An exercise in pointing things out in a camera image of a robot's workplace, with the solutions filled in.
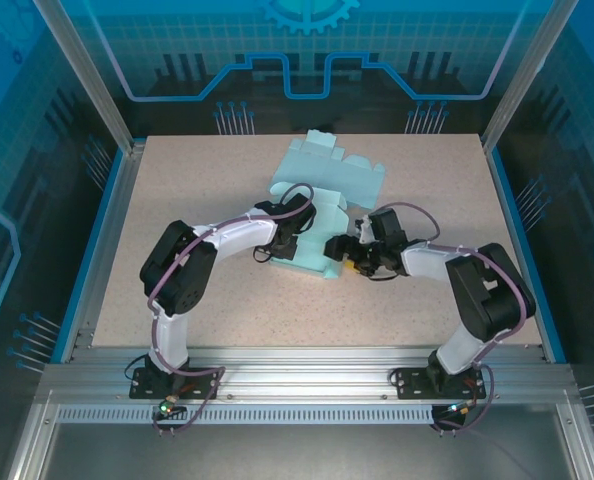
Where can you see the light blue paper box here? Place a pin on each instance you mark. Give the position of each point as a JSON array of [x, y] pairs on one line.
[[347, 175], [322, 225]]

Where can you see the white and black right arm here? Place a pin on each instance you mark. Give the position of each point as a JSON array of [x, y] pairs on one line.
[[427, 260]]

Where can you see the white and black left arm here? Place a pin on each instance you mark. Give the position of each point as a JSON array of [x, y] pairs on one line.
[[242, 235]]

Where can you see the blue table edge strip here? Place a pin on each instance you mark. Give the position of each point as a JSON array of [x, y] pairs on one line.
[[89, 245], [524, 250]]

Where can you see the small green-lit circuit board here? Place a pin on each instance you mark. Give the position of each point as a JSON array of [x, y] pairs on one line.
[[166, 407], [454, 410]]

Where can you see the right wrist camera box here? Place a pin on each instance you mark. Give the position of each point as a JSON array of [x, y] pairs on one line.
[[363, 230]]

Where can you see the aluminium frame crossbeam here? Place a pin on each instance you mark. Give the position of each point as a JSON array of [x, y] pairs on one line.
[[302, 375]]

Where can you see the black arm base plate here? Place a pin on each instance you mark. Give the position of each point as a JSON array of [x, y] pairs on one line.
[[412, 382], [144, 385]]

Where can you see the aluminium frame post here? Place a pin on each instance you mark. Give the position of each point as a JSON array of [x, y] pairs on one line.
[[97, 75], [521, 75]]

